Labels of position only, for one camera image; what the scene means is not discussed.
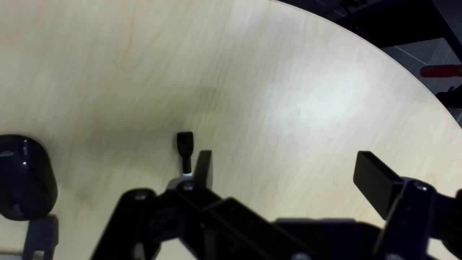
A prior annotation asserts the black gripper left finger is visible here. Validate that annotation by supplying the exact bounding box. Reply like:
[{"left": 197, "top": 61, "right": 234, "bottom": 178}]
[{"left": 91, "top": 149, "right": 309, "bottom": 260}]

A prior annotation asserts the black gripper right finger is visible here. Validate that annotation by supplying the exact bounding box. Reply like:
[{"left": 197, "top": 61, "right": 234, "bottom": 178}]
[{"left": 352, "top": 151, "right": 462, "bottom": 260}]

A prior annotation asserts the black white dry-erase marker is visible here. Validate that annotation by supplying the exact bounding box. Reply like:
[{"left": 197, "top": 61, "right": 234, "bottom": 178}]
[{"left": 174, "top": 130, "right": 196, "bottom": 177}]

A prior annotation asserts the black white VR controller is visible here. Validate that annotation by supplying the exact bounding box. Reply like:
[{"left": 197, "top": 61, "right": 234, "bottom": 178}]
[{"left": 0, "top": 135, "right": 59, "bottom": 223}]

